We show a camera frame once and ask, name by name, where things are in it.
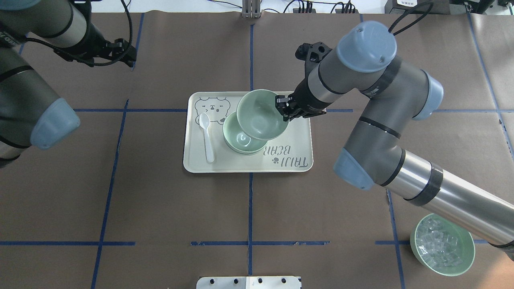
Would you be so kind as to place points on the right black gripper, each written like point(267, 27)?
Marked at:
point(306, 99)

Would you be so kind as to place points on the aluminium frame post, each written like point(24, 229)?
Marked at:
point(251, 9)

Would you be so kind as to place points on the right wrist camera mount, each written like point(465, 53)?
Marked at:
point(311, 54)

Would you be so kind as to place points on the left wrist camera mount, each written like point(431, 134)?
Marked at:
point(122, 51)

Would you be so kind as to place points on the white plastic spoon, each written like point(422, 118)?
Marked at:
point(204, 122)

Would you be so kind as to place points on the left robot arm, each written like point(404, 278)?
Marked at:
point(32, 113)

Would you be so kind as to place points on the pale green bear tray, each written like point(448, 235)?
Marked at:
point(290, 152)

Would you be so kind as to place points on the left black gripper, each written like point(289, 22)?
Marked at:
point(94, 40)

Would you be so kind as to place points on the green bowl with ice cubes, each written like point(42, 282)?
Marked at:
point(442, 246)

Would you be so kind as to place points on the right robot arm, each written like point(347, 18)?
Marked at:
point(366, 59)

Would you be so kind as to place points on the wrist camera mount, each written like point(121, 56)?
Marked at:
point(122, 51)
point(311, 54)

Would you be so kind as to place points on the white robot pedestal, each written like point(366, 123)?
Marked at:
point(250, 282)

